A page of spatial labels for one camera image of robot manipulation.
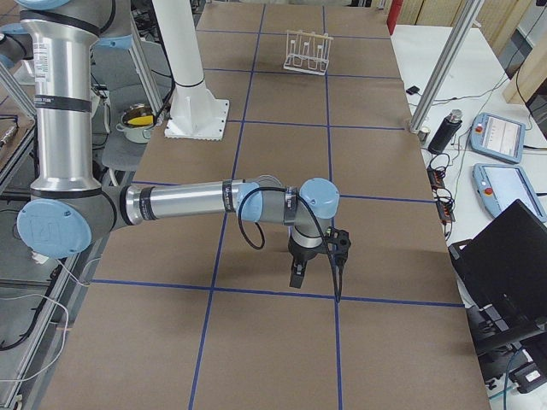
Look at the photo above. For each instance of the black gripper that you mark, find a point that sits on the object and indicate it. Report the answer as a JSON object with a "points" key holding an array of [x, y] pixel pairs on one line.
{"points": [[302, 254]]}

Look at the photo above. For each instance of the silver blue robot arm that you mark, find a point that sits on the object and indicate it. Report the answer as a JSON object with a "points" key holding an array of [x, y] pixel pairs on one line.
{"points": [[16, 45], [69, 209]]}

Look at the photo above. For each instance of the black orange usb hub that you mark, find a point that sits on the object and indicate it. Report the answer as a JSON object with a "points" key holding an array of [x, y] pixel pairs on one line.
{"points": [[436, 178]]}

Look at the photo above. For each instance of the black laptop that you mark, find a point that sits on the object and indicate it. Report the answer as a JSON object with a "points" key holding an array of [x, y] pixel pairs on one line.
{"points": [[505, 266]]}

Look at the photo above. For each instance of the black water bottle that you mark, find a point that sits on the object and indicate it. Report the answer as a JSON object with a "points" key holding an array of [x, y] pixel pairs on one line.
{"points": [[446, 131]]}

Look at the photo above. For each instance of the small black puck device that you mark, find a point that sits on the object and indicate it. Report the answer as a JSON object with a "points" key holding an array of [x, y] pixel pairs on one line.
{"points": [[412, 90]]}

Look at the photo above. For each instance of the lower blue teach pendant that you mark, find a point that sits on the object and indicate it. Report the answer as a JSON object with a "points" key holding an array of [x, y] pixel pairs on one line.
{"points": [[499, 186]]}

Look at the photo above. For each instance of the blue teach pendant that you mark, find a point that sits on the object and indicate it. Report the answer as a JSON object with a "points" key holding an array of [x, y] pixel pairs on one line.
{"points": [[497, 137], [499, 186]]}

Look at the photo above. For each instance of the white enamel pot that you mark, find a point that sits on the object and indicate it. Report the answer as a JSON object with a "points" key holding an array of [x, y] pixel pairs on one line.
{"points": [[136, 123]]}

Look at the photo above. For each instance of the upper blue teach pendant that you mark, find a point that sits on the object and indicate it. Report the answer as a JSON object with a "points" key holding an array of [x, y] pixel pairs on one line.
{"points": [[497, 137]]}

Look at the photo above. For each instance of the white pedestal column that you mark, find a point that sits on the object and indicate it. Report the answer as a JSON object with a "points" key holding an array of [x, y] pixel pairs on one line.
{"points": [[195, 113]]}

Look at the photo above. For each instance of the aluminium frame post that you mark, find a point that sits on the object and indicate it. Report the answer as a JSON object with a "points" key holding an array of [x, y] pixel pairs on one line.
{"points": [[449, 53]]}

